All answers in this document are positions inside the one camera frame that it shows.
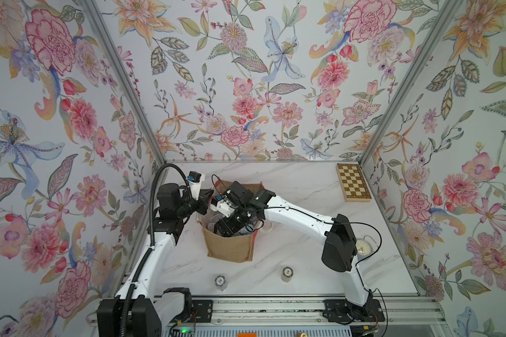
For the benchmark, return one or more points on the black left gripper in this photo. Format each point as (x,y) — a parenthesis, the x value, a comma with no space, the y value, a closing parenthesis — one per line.
(203,201)

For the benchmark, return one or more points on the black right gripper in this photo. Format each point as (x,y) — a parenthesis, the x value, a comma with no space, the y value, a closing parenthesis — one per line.
(223,226)

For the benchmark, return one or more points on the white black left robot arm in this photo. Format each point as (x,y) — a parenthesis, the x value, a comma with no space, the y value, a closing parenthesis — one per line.
(136,309)

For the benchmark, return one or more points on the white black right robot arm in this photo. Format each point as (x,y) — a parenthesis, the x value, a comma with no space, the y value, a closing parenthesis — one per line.
(342,250)

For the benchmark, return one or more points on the small silver cylinder clock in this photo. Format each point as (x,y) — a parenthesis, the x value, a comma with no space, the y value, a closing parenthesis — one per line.
(220,283)

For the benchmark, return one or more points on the wooden chess board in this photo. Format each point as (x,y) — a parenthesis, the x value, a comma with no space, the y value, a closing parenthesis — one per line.
(353,184)

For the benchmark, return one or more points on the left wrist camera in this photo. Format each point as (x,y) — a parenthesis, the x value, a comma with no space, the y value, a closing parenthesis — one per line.
(195,180)

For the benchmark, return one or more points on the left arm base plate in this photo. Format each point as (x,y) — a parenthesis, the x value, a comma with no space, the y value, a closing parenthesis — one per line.
(198,311)

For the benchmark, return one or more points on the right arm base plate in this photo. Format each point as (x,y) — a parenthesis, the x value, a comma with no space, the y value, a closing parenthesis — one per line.
(341,311)

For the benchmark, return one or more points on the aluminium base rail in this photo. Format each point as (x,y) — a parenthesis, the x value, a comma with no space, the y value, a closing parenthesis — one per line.
(226,311)

